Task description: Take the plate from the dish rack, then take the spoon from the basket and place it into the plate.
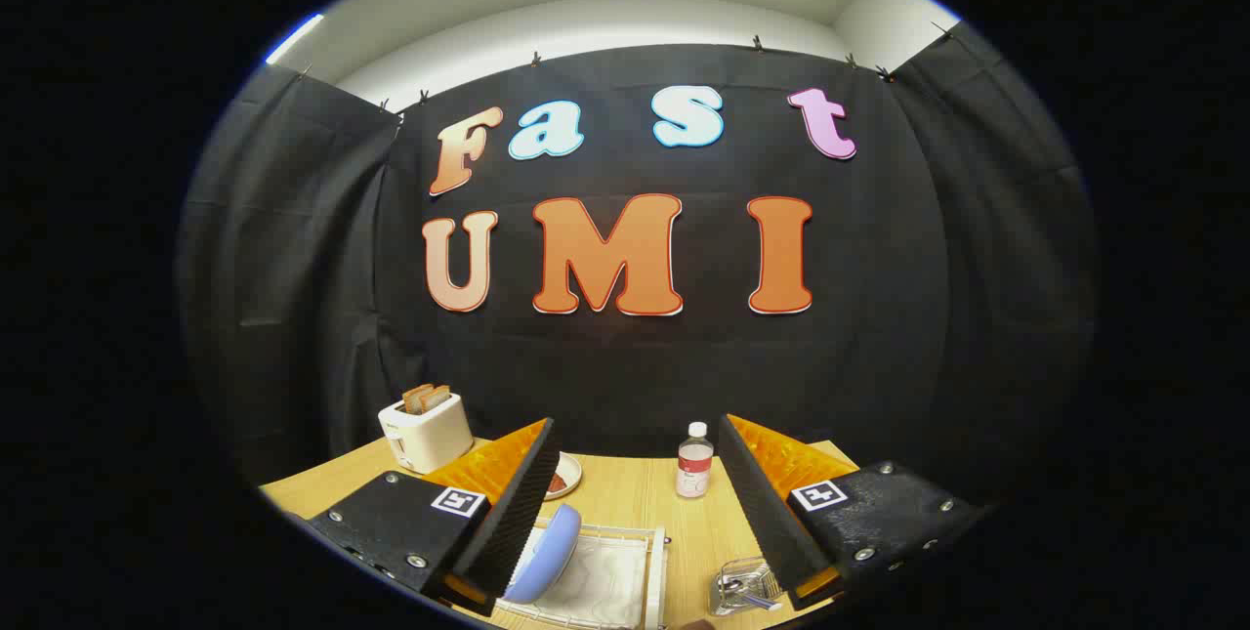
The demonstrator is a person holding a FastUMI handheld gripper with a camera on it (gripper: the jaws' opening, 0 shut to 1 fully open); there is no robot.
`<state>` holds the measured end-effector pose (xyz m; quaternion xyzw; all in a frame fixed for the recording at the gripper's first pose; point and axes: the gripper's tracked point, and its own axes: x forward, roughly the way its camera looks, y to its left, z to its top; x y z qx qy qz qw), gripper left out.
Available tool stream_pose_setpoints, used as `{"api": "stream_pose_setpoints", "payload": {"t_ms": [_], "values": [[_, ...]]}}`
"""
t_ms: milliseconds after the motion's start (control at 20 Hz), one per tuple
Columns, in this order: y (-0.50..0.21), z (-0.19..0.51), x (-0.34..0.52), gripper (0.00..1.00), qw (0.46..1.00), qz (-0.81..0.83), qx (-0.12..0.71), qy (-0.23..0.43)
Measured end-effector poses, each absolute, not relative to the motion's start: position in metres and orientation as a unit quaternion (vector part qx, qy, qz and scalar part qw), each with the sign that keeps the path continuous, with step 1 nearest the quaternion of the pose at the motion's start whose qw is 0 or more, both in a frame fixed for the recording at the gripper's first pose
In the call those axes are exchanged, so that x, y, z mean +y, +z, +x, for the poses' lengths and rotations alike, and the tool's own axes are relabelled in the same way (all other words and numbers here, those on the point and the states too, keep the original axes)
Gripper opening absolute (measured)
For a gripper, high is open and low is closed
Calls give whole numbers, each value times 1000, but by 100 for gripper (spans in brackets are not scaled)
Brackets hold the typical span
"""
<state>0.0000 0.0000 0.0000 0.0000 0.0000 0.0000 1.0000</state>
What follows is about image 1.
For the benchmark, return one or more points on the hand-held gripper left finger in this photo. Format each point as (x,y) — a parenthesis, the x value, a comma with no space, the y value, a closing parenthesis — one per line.
(522,503)

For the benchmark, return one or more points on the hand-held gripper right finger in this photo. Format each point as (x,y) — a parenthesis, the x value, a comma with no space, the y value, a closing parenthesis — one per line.
(767,503)

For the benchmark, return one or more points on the blue plate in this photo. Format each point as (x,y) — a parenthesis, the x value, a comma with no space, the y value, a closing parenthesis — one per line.
(547,552)

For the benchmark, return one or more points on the small beige plate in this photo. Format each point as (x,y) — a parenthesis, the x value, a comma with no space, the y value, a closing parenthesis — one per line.
(572,469)

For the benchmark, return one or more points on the brown food piece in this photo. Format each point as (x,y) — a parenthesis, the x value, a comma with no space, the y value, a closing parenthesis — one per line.
(558,483)

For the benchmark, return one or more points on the clear bottle with red label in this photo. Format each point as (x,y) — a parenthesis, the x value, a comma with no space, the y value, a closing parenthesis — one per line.
(694,469)

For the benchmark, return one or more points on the white drainer tray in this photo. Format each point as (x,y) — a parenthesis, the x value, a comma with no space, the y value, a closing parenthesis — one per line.
(605,581)

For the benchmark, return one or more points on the white toaster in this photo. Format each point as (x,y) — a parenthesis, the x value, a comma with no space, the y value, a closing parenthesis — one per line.
(425,440)

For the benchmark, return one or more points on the brown toast slice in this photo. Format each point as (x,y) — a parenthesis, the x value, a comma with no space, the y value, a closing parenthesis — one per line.
(416,399)
(441,396)

